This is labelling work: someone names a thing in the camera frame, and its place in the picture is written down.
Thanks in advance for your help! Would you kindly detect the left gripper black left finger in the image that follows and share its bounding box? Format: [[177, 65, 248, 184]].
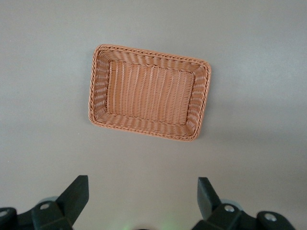
[[31, 175, 90, 230]]

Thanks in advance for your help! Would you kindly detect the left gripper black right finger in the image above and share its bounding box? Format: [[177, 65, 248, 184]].
[[191, 177, 242, 230]]

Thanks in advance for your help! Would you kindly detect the brown woven wicker basket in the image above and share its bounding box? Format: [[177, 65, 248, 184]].
[[87, 44, 213, 143]]

